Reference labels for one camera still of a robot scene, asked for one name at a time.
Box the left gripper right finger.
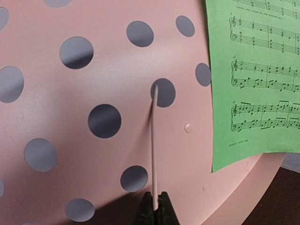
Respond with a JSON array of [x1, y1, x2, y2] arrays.
[[156, 192, 180, 225]]

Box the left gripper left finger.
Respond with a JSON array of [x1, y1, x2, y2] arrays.
[[131, 192, 154, 225]]

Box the pink folding music stand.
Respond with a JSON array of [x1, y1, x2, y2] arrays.
[[0, 0, 285, 225]]

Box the green sheet music paper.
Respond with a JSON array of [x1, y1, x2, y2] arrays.
[[206, 0, 300, 172]]

